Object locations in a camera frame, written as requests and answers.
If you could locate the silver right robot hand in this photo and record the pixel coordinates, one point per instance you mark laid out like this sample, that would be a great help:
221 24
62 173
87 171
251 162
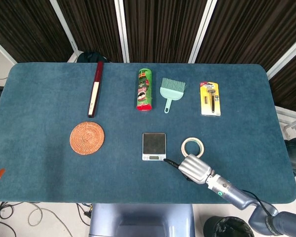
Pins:
195 169

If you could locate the white tape roll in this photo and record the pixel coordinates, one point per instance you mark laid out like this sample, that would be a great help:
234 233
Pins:
183 147

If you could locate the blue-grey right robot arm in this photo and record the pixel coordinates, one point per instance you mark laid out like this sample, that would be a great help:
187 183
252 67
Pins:
236 195

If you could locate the small digital kitchen scale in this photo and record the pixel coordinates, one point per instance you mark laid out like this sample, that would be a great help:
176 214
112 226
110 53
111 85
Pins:
154 143

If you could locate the razor in yellow package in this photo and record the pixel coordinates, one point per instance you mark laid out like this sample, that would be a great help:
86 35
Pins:
204 106

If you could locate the black trash bin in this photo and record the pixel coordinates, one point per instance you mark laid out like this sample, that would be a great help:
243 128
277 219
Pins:
227 228

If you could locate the blue-grey robot torso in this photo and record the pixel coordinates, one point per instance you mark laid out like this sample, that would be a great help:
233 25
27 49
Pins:
138 219

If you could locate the mint green hand brush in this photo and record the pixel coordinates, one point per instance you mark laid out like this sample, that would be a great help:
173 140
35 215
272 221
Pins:
171 92

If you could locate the green Pringles can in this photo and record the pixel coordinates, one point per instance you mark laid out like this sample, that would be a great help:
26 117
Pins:
144 91

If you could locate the white metal rack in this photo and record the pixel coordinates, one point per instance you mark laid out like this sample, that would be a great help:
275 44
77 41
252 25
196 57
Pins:
286 118

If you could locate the round woven rattan coaster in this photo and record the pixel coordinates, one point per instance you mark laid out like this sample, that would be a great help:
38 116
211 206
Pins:
87 138

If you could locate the long dark red box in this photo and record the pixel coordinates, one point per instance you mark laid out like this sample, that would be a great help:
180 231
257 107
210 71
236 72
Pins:
95 91

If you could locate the dark bag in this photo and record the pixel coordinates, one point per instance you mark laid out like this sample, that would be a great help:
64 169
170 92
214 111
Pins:
91 57

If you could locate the blue table cloth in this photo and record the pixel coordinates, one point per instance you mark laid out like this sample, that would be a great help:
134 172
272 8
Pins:
39 160

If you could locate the white partition post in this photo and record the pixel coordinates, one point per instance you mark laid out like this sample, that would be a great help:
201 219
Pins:
202 29
2 49
286 58
64 24
121 29

